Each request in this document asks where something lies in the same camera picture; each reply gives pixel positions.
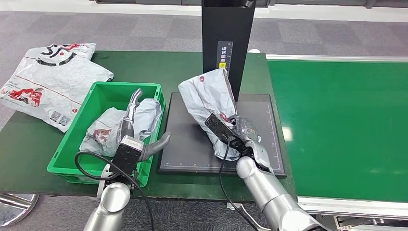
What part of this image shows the green conveyor belt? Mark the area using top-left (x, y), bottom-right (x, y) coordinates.
top-left (267, 60), bottom-right (408, 203)

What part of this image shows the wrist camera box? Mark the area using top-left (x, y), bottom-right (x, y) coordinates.
top-left (204, 113), bottom-right (246, 152)
top-left (111, 135), bottom-right (145, 175)

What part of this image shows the white bag black face print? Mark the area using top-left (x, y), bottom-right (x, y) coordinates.
top-left (25, 43), bottom-right (97, 68)

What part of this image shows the white floor cable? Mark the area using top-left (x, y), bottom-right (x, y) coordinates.
top-left (237, 204), bottom-right (271, 231)

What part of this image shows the round chrome base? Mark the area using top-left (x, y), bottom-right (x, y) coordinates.
top-left (0, 193), bottom-right (39, 228)

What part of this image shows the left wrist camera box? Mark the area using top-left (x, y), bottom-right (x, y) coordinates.
top-left (111, 135), bottom-right (145, 175)

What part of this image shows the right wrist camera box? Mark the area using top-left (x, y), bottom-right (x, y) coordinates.
top-left (204, 113), bottom-right (246, 152)

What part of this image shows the black inbound scanner machine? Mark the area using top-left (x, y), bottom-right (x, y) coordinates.
top-left (157, 0), bottom-right (287, 179)

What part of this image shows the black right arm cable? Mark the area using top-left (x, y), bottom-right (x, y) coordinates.
top-left (219, 135), bottom-right (260, 231)

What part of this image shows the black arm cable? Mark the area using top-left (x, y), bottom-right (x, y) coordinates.
top-left (74, 151), bottom-right (155, 231)
top-left (219, 135), bottom-right (260, 231)

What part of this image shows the black label with yellow mark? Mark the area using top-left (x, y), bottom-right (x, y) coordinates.
top-left (217, 40), bottom-right (234, 69)

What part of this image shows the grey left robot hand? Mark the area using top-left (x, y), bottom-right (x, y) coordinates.
top-left (118, 88), bottom-right (172, 162)

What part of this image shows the large white bag red print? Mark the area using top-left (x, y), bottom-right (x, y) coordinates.
top-left (0, 57), bottom-right (115, 133)

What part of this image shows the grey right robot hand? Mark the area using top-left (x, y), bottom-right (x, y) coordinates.
top-left (228, 115), bottom-right (260, 144)

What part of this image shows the grey parcel bag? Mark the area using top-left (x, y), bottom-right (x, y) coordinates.
top-left (178, 67), bottom-right (262, 162)
top-left (79, 98), bottom-right (163, 158)

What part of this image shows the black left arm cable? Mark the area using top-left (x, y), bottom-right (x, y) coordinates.
top-left (74, 151), bottom-right (155, 231)

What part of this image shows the green plastic crate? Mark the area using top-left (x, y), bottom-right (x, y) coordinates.
top-left (47, 81), bottom-right (166, 188)

